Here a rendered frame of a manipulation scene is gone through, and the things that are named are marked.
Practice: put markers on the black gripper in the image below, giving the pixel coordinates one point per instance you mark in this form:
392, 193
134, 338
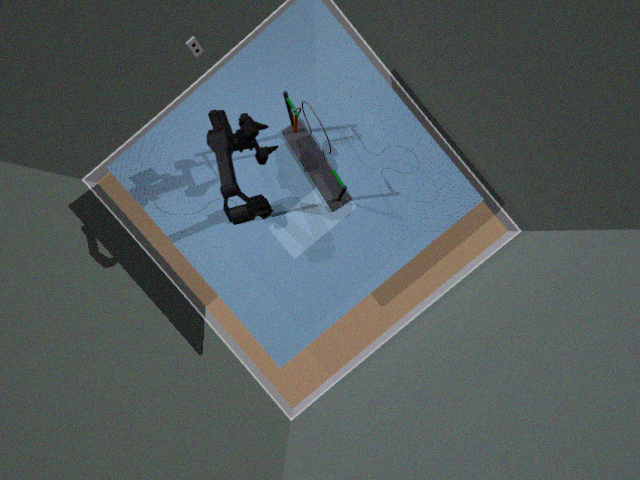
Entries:
262, 154

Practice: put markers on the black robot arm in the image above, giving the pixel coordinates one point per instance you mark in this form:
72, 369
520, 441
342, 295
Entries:
224, 143

